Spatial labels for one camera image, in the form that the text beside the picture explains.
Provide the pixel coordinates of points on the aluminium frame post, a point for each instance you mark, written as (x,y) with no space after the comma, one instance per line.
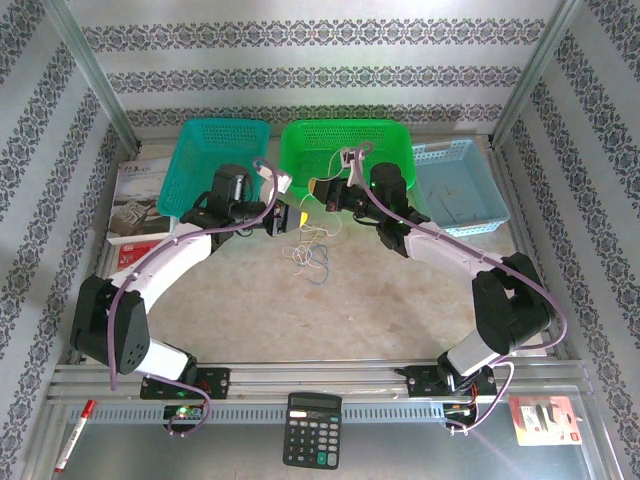
(95,75)
(537,60)

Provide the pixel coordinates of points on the white grey book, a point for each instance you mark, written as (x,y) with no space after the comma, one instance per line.
(140,195)

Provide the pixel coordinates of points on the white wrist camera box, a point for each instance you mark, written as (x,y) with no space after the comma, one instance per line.
(284,182)
(349,157)

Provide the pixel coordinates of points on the green plastic basket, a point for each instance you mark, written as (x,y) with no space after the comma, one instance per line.
(310,150)

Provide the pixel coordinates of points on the red marker pen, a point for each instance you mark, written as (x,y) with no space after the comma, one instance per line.
(75,432)

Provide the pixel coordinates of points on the aluminium mounting rail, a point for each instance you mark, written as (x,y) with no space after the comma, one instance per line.
(320,375)

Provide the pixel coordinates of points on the small controller board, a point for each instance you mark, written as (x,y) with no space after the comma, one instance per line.
(460,411)
(184,412)

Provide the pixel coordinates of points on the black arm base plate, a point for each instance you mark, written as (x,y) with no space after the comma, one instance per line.
(425,382)
(215,382)

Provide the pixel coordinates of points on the red flash drive package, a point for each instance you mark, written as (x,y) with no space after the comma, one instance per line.
(545,420)

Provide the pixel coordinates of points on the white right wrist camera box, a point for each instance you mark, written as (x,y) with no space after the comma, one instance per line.
(349,157)

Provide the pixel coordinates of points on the red flat box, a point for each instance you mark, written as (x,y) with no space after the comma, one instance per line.
(135,252)

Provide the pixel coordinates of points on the teal plastic basket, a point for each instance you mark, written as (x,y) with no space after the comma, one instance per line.
(200,150)

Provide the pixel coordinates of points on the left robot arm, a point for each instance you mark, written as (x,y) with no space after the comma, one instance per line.
(165,260)

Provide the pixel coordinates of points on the black calculator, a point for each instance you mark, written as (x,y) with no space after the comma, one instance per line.
(312,430)

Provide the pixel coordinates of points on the light blue plastic basket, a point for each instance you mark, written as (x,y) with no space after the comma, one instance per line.
(465,180)

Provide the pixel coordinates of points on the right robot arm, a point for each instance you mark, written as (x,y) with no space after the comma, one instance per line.
(450,250)

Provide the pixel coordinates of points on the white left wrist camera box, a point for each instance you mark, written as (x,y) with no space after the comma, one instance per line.
(284,182)

